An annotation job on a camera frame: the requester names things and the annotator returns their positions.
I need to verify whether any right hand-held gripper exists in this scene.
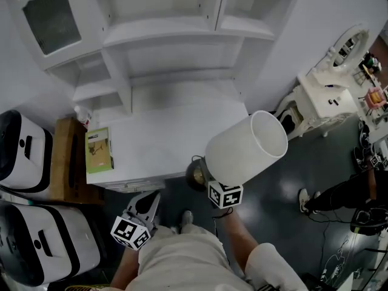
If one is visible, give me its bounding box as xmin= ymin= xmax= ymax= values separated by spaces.
xmin=207 ymin=180 xmax=244 ymax=210

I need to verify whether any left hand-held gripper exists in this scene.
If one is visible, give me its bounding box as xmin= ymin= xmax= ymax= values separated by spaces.
xmin=110 ymin=190 xmax=162 ymax=250

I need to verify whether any white table lamp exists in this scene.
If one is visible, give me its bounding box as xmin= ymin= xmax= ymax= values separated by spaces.
xmin=185 ymin=110 xmax=289 ymax=193

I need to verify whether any person's left forearm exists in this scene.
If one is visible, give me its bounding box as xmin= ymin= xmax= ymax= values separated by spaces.
xmin=110 ymin=247 xmax=141 ymax=288

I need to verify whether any person's right forearm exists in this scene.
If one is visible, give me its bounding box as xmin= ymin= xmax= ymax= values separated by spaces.
xmin=224 ymin=210 xmax=261 ymax=278

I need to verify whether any white table top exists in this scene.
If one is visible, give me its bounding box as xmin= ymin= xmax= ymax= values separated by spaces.
xmin=85 ymin=103 xmax=252 ymax=193

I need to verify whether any white desk hutch shelving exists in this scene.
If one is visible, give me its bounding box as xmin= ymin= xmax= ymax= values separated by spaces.
xmin=5 ymin=0 xmax=301 ymax=118

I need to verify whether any person's white shoe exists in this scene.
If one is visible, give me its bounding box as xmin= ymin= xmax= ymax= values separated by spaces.
xmin=181 ymin=210 xmax=194 ymax=233

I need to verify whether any person's white garment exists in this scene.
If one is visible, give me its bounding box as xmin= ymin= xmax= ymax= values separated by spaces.
xmin=99 ymin=224 xmax=307 ymax=291

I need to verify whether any green flat box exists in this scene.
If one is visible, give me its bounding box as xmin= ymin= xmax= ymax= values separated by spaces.
xmin=85 ymin=127 xmax=115 ymax=175

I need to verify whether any brown cardboard box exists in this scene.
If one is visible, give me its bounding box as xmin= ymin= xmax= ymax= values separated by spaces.
xmin=50 ymin=117 xmax=107 ymax=206

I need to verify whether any yellow mesh racket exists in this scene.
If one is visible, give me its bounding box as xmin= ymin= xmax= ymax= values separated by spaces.
xmin=65 ymin=284 xmax=113 ymax=291

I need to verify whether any large white black machine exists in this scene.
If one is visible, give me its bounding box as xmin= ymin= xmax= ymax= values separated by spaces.
xmin=0 ymin=201 xmax=102 ymax=287

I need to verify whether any white vanity stool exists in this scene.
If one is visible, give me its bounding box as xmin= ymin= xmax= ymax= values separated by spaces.
xmin=277 ymin=105 xmax=304 ymax=135

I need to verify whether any clear bottle with red label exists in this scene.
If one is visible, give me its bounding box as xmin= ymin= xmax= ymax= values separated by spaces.
xmin=74 ymin=105 xmax=92 ymax=130

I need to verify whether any white vanity table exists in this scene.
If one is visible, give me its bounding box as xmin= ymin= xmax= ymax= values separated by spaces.
xmin=274 ymin=71 xmax=360 ymax=141

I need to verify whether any small white black machine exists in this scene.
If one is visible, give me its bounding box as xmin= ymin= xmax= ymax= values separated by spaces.
xmin=0 ymin=110 xmax=54 ymax=193

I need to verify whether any black equipment bag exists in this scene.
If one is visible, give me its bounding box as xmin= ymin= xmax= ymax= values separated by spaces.
xmin=350 ymin=207 xmax=388 ymax=236

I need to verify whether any white picture board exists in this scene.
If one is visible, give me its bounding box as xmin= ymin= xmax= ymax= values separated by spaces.
xmin=336 ymin=273 xmax=356 ymax=291

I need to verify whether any white oval vanity mirror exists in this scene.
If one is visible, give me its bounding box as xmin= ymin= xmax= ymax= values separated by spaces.
xmin=326 ymin=22 xmax=371 ymax=73

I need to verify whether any pink chair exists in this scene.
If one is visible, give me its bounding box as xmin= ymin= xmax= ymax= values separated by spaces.
xmin=366 ymin=86 xmax=388 ymax=109

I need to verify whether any glass hutch cabinet door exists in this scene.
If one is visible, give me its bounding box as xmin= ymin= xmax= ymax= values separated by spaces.
xmin=15 ymin=0 xmax=84 ymax=56

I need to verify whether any white floor cable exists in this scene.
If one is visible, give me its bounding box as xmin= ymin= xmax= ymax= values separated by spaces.
xmin=320 ymin=234 xmax=359 ymax=282

